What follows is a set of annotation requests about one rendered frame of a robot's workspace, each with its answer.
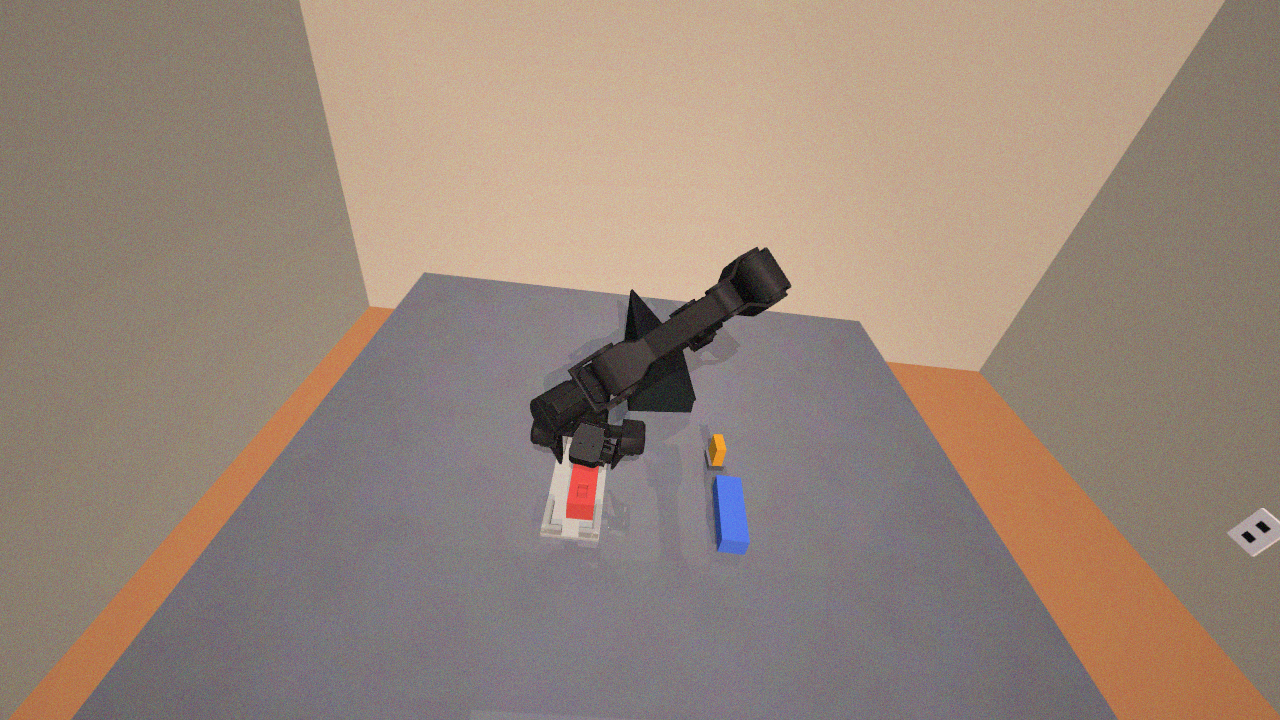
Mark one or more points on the red long block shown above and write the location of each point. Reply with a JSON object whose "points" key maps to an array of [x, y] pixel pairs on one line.
{"points": [[582, 491]]}

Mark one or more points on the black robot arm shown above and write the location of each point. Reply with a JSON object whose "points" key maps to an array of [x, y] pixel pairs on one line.
{"points": [[749, 285]]}

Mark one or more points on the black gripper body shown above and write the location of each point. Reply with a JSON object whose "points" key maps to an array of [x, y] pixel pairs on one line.
{"points": [[631, 433]]}

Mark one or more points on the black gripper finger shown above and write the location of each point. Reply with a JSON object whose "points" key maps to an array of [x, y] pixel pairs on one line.
{"points": [[557, 448], [618, 454]]}

